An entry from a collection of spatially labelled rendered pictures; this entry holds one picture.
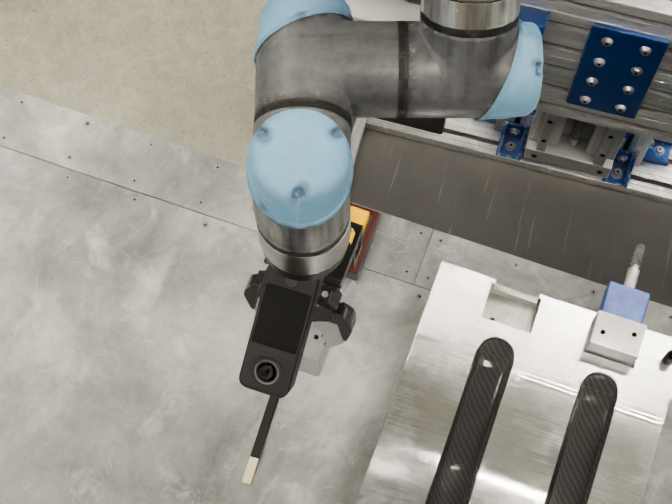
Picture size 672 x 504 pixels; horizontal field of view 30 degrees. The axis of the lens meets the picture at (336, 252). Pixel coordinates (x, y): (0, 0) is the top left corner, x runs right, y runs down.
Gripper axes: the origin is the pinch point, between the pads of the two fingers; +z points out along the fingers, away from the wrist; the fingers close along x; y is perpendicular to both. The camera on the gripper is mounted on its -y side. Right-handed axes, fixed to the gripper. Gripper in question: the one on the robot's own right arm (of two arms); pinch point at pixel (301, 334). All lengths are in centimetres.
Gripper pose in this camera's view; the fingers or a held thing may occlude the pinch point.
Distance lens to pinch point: 121.2
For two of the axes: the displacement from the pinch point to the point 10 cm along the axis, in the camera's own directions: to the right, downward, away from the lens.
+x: -9.4, -3.2, 1.3
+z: 0.0, 3.8, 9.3
